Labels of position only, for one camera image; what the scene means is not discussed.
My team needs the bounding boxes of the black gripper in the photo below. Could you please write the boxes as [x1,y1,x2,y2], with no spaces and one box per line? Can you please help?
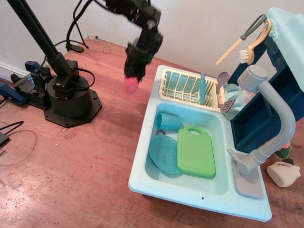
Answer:
[124,42,154,83]

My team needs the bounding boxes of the pink plastic cup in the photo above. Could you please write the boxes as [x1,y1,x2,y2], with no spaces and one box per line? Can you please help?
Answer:
[124,77,139,94]

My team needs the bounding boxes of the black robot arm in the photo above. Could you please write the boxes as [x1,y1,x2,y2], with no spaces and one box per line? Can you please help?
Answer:
[8,0,163,86]

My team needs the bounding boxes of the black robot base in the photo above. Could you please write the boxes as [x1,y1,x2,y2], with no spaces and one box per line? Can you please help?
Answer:
[44,60,102,128]

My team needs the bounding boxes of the blue plastic cup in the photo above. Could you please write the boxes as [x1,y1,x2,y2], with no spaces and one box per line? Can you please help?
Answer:
[156,113,182,130]

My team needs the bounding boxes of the light blue toy sink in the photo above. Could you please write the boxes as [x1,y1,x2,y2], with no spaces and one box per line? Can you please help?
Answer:
[129,65,272,222]

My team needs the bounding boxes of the cream dish rack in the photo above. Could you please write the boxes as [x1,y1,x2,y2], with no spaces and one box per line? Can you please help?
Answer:
[159,68,226,113]

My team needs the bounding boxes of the blue plate in rack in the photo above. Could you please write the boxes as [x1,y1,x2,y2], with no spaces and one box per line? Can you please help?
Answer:
[200,72,206,105]

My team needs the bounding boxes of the blue plastic plate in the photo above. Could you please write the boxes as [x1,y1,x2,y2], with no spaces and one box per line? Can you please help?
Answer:
[149,134,181,174]

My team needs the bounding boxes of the purple toy spoon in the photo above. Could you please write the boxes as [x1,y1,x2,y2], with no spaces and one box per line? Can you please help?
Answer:
[216,71,229,95]

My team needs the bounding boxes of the purple toy spatula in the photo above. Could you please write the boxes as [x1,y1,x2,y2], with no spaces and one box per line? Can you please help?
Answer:
[218,99,236,113]

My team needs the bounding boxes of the stacked blue dishes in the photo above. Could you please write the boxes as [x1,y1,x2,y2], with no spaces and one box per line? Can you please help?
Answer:
[224,84,245,110]

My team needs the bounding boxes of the green cutting board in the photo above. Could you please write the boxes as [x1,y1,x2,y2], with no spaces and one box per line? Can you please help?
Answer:
[177,126,216,179]

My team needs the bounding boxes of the blue table clamp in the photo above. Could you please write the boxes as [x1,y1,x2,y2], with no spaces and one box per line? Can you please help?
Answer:
[0,61,53,109]

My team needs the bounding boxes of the cream dish brush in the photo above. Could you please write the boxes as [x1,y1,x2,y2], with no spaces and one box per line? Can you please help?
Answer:
[239,19,271,65]

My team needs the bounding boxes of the dark blue toy shelf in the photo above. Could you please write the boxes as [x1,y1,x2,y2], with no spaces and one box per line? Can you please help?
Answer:
[231,7,304,153]

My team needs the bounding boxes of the grey toy faucet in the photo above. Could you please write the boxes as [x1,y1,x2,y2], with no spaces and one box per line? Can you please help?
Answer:
[227,65,295,199]

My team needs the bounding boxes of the green netted toy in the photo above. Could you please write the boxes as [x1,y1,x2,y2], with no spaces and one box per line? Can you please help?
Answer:
[275,142,293,159]

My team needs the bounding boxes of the beige toy jug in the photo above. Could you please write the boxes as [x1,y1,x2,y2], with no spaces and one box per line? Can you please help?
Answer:
[266,161,301,188]

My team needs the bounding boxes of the black cable mount foot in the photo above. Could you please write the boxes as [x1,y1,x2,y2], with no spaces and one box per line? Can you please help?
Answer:
[66,41,84,53]

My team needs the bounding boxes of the black cable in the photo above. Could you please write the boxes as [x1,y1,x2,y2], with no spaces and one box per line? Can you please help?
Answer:
[40,0,95,67]

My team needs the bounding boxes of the toy knife grey handle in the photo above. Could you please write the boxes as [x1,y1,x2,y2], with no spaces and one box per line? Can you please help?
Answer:
[216,14,266,65]

